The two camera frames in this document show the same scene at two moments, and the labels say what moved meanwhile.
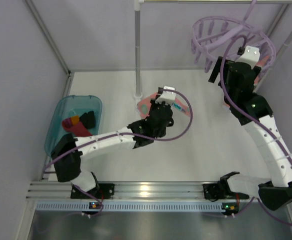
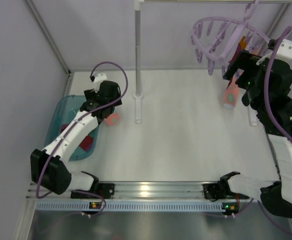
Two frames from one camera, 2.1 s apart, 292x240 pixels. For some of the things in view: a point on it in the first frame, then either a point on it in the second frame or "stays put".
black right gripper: (216, 69) -> (237, 66)
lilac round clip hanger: (220, 36) stays put
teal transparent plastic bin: (66, 106) stays put
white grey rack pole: (137, 9) stays put
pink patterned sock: (144, 106) -> (112, 119)
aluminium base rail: (46, 190) stays put
